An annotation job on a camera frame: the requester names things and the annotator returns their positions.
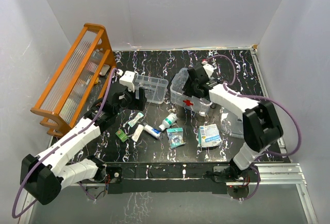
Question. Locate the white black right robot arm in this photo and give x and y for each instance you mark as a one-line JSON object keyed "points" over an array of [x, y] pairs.
{"points": [[261, 125]]}

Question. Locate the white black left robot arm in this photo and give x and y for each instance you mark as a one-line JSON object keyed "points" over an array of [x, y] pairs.
{"points": [[46, 174]]}

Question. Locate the aluminium frame rail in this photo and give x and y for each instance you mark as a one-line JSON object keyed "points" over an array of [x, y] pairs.
{"points": [[281, 196]]}

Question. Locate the white blue packet bag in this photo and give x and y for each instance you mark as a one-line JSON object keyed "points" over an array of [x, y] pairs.
{"points": [[208, 136]]}

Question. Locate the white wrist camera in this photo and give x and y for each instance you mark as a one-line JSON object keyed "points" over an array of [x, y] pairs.
{"points": [[209, 69], [128, 80]]}

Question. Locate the white blue ointment tube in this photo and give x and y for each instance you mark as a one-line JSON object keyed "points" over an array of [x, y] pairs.
{"points": [[153, 132]]}

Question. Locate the orange wooden rack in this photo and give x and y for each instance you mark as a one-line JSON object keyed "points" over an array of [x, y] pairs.
{"points": [[63, 99]]}

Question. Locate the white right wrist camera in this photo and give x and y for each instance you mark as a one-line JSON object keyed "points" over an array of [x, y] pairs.
{"points": [[209, 69]]}

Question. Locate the clear first aid box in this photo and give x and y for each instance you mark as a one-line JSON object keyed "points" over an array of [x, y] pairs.
{"points": [[181, 94]]}

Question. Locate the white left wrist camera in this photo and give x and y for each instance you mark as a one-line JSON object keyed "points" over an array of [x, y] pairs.
{"points": [[128, 80]]}

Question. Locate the white bottle green label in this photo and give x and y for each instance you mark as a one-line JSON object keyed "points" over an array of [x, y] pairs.
{"points": [[168, 122]]}

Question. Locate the clear plastic box lid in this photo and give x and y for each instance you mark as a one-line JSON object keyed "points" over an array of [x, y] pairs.
{"points": [[230, 124]]}

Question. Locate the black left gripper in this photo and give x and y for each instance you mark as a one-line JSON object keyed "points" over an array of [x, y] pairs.
{"points": [[137, 104]]}

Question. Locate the small green packet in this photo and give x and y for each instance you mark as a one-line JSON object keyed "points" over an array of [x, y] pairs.
{"points": [[122, 135]]}

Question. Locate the long white teal sachet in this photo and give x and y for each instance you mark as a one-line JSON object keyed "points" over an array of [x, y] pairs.
{"points": [[137, 133]]}

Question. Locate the clear plastic divider tray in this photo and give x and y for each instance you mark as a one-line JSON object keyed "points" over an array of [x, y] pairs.
{"points": [[154, 88]]}

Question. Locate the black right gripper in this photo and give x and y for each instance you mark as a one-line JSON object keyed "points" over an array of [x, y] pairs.
{"points": [[187, 89]]}

